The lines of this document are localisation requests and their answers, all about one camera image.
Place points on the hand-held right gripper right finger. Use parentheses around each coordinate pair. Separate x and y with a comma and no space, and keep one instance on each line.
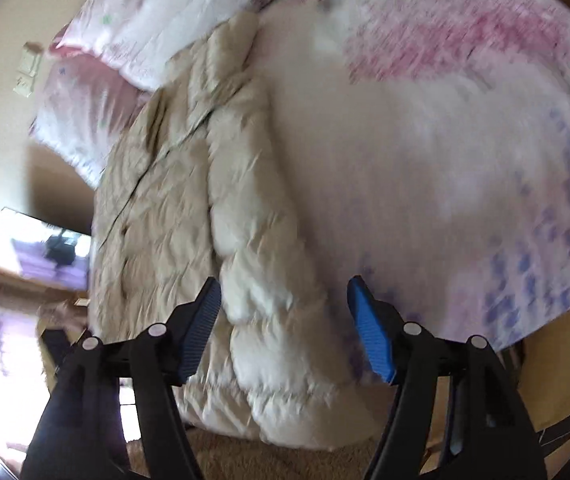
(372,332)

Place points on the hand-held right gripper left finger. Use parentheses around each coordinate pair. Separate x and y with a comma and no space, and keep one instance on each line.
(200,330)

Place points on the beige duvet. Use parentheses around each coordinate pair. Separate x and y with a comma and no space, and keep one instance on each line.
(165,210)

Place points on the pink floral bed sheet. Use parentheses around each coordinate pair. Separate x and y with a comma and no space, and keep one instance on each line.
(415,160)

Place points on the wooden television cabinet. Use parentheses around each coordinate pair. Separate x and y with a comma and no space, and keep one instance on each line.
(5,280)

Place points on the bright window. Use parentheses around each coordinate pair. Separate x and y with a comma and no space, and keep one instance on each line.
(0,360)

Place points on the white lavender-print pillow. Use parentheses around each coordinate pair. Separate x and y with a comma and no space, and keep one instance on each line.
(85,120)

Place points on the pink tree-print pillow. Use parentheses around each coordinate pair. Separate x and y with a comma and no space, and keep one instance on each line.
(165,15)

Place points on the wall mirror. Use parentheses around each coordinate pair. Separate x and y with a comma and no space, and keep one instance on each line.
(40,250)

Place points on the white wall switch plate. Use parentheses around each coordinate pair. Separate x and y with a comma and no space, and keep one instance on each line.
(24,86)
(32,57)

